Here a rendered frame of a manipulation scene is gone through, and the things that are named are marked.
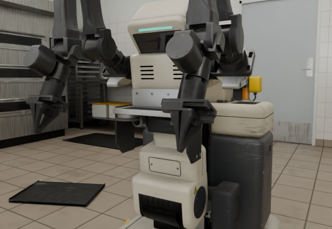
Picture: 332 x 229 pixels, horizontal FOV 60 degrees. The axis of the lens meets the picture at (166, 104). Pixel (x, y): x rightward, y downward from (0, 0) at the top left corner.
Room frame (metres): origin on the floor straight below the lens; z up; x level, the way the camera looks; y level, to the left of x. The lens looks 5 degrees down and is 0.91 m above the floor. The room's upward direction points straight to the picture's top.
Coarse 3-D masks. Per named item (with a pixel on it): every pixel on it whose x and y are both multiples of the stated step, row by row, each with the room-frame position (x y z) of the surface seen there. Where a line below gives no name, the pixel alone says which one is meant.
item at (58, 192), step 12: (24, 192) 2.20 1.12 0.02; (36, 192) 2.20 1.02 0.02; (48, 192) 2.20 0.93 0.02; (60, 192) 2.20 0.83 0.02; (72, 192) 2.20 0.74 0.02; (84, 192) 2.20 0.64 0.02; (96, 192) 2.18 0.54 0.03; (48, 204) 2.02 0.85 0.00; (60, 204) 2.02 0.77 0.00; (72, 204) 2.02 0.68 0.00; (84, 204) 1.98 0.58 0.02
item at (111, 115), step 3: (117, 102) 5.19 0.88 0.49; (120, 102) 5.19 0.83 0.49; (123, 102) 5.19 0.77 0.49; (126, 102) 5.19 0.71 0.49; (129, 102) 5.19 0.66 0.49; (111, 105) 4.94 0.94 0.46; (114, 105) 4.91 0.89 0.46; (117, 105) 4.88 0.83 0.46; (120, 105) 4.85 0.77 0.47; (111, 108) 4.94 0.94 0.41; (111, 111) 4.94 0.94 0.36; (111, 114) 4.94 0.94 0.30; (114, 114) 4.91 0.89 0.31; (111, 117) 4.94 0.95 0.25; (114, 117) 4.91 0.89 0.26
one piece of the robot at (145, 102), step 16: (144, 96) 0.95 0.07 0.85; (160, 96) 0.92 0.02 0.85; (176, 96) 0.89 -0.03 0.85; (128, 112) 0.87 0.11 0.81; (144, 112) 0.84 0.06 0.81; (160, 112) 0.81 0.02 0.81; (128, 128) 0.98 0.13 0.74; (160, 128) 0.93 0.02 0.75; (128, 144) 0.97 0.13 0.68; (192, 144) 0.82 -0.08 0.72; (192, 160) 0.82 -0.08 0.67
